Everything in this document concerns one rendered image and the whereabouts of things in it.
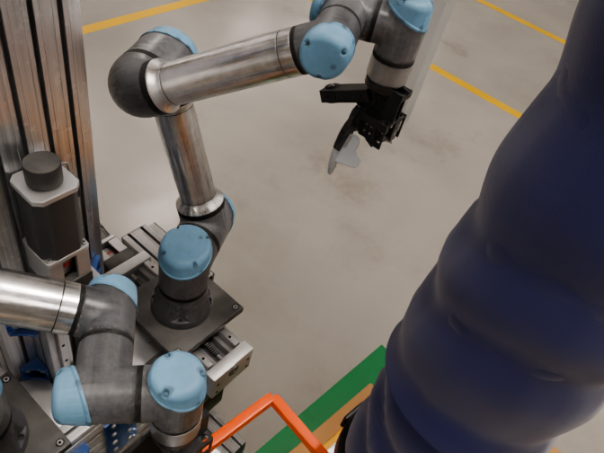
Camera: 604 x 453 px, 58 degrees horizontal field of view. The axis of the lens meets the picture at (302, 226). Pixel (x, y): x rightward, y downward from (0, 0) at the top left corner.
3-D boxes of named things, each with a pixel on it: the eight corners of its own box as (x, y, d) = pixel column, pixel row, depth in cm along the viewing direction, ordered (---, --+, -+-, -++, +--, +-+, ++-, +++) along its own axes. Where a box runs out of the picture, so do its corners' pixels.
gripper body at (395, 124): (376, 154, 103) (396, 99, 95) (341, 130, 106) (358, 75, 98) (397, 138, 108) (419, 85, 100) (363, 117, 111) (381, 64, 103)
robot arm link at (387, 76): (363, 53, 95) (389, 41, 100) (357, 75, 98) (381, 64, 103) (399, 74, 92) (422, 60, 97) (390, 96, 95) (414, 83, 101)
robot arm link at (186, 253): (148, 290, 127) (148, 253, 118) (172, 250, 137) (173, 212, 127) (197, 306, 127) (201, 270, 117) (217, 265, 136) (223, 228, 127)
